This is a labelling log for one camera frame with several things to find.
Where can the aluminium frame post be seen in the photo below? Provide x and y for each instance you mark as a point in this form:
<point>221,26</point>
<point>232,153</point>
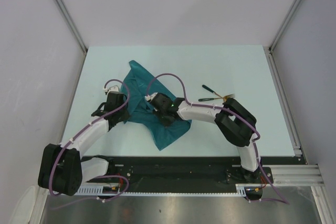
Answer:
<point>284,25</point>
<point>60,4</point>

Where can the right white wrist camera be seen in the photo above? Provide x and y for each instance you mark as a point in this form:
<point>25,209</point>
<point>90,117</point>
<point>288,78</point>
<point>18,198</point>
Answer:
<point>149,98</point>

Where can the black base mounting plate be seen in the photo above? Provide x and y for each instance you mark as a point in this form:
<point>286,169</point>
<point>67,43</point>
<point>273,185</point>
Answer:
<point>164,172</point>

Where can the gold spoon green handle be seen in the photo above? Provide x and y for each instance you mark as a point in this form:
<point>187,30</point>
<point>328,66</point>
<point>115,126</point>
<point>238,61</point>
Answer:
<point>211,99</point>

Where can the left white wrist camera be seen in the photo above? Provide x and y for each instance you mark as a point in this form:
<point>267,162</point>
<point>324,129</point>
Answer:
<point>114,89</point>

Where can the teal cloth napkin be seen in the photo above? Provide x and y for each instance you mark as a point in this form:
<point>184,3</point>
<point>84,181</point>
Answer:
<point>140,82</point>

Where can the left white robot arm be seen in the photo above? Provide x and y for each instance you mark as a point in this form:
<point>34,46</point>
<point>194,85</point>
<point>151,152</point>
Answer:
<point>61,170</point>

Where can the white slotted cable duct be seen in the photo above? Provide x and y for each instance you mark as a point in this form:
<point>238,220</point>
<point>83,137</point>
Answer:
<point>106,191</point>

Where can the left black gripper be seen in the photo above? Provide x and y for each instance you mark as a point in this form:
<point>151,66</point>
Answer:
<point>125,116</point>

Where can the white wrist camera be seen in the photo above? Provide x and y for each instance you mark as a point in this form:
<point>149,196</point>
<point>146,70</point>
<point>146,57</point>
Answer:
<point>114,89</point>
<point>149,98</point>

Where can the right aluminium frame post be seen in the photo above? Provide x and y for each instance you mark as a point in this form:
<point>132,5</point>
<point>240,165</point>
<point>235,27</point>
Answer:
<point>284,25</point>

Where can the left aluminium frame post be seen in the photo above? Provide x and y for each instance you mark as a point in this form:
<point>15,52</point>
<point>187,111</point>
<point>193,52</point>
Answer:
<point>60,4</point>

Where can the gold fork green handle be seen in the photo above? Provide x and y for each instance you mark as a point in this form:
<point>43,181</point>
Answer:
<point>215,93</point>

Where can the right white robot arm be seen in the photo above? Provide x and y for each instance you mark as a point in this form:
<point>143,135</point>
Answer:
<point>236,124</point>

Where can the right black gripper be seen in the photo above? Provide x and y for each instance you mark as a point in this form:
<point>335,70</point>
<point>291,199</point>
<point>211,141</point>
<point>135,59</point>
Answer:
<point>166,123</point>

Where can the aluminium front rail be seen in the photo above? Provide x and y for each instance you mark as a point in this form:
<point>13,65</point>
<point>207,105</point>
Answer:
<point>296,175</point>

